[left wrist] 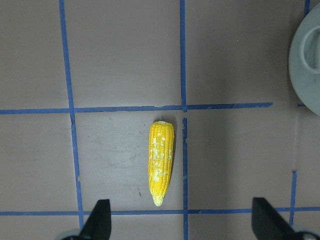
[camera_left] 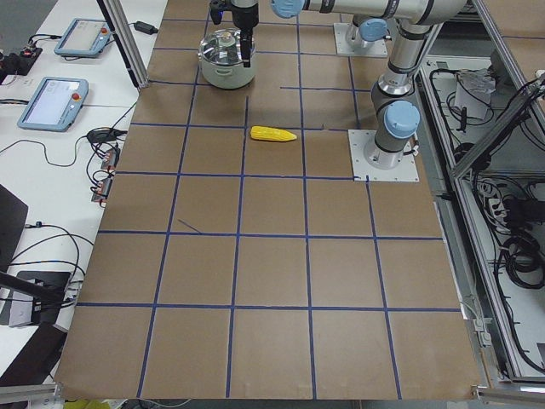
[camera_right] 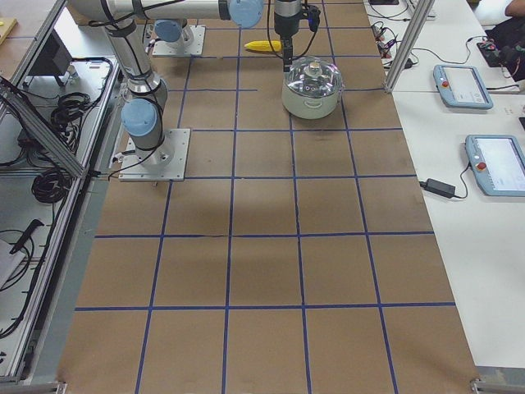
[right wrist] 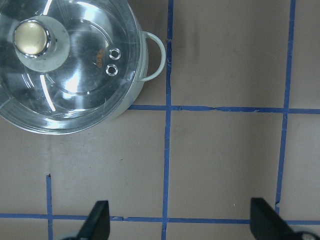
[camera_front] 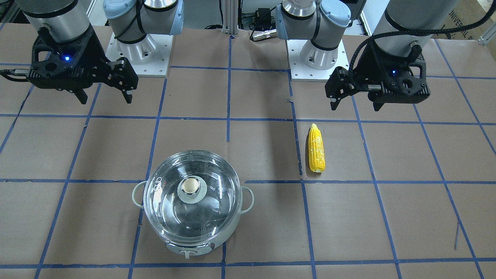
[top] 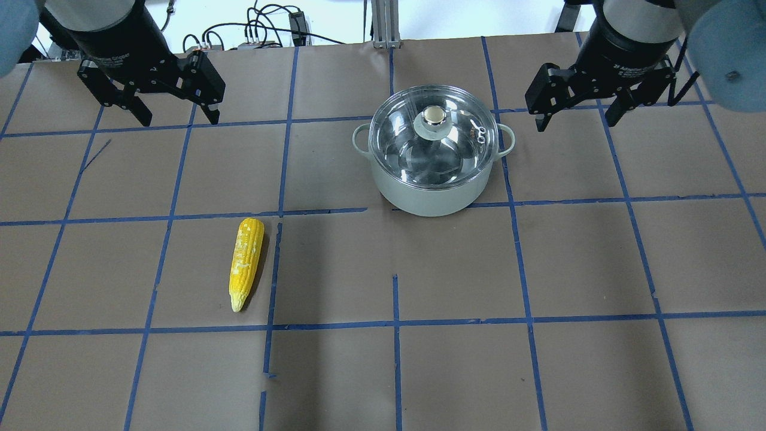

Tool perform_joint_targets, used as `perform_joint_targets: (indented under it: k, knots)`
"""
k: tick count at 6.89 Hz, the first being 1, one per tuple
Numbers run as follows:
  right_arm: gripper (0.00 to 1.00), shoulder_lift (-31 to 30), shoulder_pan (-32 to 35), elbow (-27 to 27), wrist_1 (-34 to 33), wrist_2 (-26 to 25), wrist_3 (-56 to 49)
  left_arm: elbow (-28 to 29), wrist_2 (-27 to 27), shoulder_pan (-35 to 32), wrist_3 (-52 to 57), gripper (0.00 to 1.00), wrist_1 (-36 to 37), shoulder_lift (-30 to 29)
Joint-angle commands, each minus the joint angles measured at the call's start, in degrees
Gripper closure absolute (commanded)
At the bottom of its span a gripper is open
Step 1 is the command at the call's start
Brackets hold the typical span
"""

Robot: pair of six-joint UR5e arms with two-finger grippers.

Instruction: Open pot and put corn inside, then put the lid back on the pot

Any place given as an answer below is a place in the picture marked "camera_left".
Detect upper teach pendant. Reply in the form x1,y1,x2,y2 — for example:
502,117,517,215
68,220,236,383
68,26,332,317
54,18,111,58

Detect pale green cooking pot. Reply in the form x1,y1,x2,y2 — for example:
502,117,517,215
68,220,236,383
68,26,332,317
198,28,255,89

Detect brown paper table cover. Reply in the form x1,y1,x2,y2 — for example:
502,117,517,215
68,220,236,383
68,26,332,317
55,1,481,400

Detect black laptop corner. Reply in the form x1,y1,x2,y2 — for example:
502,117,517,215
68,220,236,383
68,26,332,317
0,186,28,273

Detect crumpled white paper cup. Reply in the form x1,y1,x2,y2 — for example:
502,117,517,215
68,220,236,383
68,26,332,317
454,68,496,119

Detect teach pendant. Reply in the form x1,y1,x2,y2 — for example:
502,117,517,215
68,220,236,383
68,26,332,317
54,18,111,58
17,77,89,132

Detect aluminium frame post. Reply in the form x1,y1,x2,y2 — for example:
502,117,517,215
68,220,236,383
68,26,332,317
96,0,149,89

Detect black box on desk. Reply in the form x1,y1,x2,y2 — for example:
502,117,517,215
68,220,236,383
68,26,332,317
1,271,71,327

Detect lower teach pendant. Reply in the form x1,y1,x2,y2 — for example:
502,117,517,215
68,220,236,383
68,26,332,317
17,77,89,132

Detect black power adapter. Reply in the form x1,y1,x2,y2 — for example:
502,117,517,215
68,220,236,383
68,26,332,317
134,20,158,35

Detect glass pot lid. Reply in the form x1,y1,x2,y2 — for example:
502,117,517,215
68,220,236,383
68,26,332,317
198,28,243,67

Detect yellow corn cob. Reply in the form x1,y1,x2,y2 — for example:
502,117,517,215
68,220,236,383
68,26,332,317
250,125,297,142

